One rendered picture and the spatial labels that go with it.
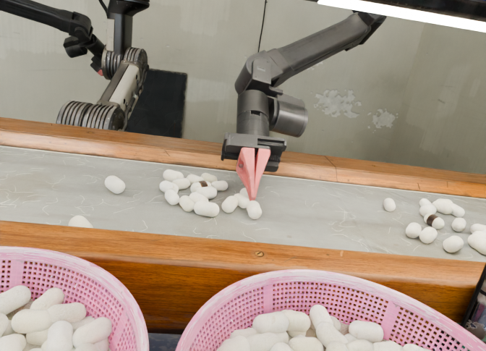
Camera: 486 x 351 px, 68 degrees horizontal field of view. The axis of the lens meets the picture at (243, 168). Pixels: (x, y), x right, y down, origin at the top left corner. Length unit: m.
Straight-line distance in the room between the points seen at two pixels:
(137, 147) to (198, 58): 1.85
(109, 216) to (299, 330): 0.28
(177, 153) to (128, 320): 0.45
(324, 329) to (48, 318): 0.24
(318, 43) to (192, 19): 1.79
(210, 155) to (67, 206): 0.30
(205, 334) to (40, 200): 0.32
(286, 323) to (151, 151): 0.46
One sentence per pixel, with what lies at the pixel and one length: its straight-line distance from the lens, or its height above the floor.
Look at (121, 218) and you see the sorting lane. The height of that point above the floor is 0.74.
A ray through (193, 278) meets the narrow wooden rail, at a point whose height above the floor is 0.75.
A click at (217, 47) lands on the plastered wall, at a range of 2.54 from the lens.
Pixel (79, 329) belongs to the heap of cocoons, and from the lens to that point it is 0.34.
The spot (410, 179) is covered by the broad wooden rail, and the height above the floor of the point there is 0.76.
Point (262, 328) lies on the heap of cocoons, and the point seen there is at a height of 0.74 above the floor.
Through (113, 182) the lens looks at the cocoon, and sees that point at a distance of 0.56.
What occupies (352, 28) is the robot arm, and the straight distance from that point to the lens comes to 0.90.
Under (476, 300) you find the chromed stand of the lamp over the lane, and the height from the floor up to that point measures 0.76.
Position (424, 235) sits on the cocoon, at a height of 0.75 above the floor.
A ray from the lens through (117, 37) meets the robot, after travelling 1.14.
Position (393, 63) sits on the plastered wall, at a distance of 2.97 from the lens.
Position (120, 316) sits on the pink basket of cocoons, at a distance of 0.33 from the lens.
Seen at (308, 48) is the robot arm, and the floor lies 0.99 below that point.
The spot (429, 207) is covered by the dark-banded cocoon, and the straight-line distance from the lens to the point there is 0.70.
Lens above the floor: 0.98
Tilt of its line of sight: 19 degrees down
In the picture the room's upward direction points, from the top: 9 degrees clockwise
